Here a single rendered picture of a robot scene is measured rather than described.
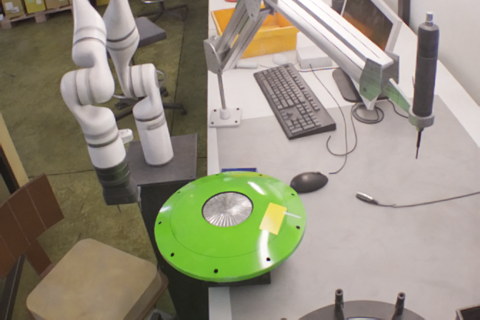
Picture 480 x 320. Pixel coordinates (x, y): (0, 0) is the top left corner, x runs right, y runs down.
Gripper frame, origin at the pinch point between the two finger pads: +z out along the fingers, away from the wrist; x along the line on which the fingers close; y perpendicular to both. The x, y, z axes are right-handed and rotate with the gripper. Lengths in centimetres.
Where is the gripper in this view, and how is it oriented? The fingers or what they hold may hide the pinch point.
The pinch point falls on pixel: (131, 211)
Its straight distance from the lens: 114.6
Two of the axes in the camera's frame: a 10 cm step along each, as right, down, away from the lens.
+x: 9.9, -1.2, -0.2
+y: 0.5, 5.7, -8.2
